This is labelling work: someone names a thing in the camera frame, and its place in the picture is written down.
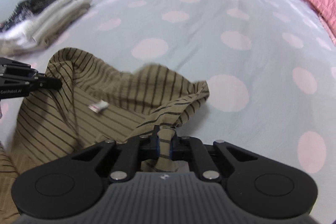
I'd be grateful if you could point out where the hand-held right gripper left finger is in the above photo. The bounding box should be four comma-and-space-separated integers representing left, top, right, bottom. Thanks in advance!
72, 126, 160, 182

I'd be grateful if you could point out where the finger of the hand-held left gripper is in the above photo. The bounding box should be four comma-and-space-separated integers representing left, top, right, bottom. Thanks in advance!
30, 73, 63, 92

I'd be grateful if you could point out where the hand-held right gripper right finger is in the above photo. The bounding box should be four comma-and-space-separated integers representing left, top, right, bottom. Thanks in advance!
170, 135, 259, 182

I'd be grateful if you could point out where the brown striped shirt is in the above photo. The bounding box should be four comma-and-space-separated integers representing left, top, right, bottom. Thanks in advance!
0, 48, 210, 224

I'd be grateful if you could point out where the white folded garment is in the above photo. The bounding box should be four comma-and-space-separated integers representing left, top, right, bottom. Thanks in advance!
0, 18, 44, 56

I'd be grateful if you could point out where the beige folded garment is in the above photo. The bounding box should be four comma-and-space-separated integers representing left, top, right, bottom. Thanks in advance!
30, 0, 93, 49

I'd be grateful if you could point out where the black patterned folded garment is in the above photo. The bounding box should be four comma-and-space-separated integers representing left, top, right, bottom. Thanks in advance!
0, 0, 69, 31

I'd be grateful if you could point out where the bed with pink-dotted sheet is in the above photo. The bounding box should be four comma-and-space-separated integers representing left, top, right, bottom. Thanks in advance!
0, 0, 336, 180

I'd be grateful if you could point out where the pink pillow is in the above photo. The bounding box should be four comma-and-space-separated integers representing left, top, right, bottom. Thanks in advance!
291, 0, 336, 46

